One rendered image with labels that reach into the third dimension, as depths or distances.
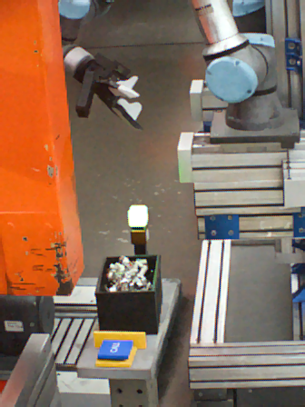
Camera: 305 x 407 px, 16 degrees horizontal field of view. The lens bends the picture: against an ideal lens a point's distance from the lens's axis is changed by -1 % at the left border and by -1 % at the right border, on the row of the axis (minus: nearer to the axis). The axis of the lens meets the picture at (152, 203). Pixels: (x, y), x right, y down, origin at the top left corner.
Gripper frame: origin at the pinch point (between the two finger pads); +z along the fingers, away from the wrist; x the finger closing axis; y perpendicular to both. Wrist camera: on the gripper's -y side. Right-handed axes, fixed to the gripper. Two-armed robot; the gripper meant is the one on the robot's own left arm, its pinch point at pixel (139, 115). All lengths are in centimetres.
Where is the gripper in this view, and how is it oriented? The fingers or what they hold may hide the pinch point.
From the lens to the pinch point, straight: 260.7
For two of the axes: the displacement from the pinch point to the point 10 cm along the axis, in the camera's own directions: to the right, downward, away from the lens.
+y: 6.6, -6.8, 3.2
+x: 0.6, 4.7, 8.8
